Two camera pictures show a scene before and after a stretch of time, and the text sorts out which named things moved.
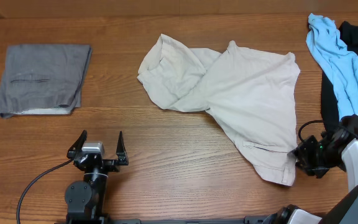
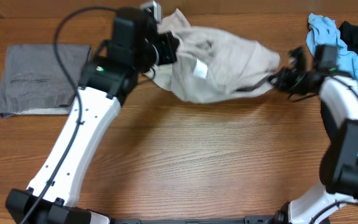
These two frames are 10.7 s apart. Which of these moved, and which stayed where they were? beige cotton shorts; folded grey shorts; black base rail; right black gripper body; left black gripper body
Moved: left black gripper body; beige cotton shorts; right black gripper body
Stayed: black base rail; folded grey shorts
